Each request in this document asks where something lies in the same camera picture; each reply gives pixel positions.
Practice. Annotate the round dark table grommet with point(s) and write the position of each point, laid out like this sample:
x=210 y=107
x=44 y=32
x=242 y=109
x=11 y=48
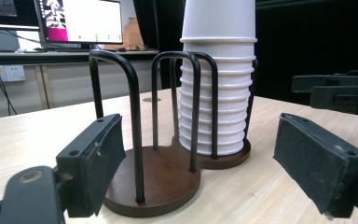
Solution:
x=151 y=99

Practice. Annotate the computer monitor with dark screen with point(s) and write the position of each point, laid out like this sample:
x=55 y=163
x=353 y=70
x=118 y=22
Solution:
x=3 y=12

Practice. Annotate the single white paper cup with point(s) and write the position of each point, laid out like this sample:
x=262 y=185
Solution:
x=219 y=21

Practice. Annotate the computer monitor with white screen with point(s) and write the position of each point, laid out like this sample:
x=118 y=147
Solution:
x=90 y=21

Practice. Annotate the dark-edged background desk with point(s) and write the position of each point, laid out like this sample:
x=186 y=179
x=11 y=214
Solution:
x=43 y=57

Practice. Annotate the stack of white paper cups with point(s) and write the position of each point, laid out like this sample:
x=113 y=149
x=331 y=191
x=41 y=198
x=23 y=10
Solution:
x=230 y=124

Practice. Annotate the brown cup holder tray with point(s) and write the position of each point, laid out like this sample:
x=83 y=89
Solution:
x=161 y=180

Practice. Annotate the black curtain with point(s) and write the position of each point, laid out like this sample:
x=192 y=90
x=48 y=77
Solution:
x=307 y=37

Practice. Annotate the brown cardboard box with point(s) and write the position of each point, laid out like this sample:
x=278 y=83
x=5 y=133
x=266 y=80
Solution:
x=133 y=34

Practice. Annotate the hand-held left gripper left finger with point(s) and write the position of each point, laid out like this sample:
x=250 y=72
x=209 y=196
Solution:
x=90 y=161

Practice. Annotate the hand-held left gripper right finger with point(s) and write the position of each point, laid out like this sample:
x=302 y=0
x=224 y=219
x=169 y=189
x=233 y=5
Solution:
x=320 y=165

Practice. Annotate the empty white wall socket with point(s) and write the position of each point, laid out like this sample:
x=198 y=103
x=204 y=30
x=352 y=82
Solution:
x=15 y=73

